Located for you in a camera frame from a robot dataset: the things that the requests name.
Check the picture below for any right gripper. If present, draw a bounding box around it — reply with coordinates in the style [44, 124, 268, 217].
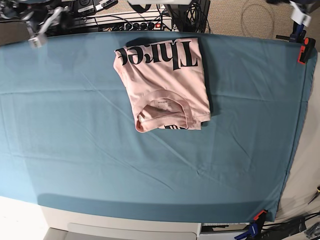
[38, 6, 73, 34]

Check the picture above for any pink T-shirt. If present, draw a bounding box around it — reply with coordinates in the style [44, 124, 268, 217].
[113, 38, 211, 133]

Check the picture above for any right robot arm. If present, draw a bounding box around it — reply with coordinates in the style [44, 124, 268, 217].
[0, 0, 74, 36]

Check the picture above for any black power strip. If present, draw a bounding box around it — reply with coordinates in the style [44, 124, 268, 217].
[99, 21, 165, 32]

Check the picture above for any teal table cloth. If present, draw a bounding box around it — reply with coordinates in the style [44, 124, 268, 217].
[0, 31, 318, 223]

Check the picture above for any blue clamp top right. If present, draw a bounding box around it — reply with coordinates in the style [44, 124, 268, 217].
[275, 21, 307, 44]

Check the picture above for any orange black clamp right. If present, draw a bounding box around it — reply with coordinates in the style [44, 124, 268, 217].
[297, 37, 316, 65]

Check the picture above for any orange blue clamp bottom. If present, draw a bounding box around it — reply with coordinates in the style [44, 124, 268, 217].
[234, 209, 268, 240]

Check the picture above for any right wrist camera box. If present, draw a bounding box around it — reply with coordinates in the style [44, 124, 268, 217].
[28, 33, 47, 48]

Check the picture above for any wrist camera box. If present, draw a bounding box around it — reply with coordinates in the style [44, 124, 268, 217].
[28, 33, 47, 48]
[290, 2, 312, 27]

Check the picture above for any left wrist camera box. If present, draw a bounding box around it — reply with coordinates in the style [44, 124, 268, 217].
[290, 2, 312, 27]

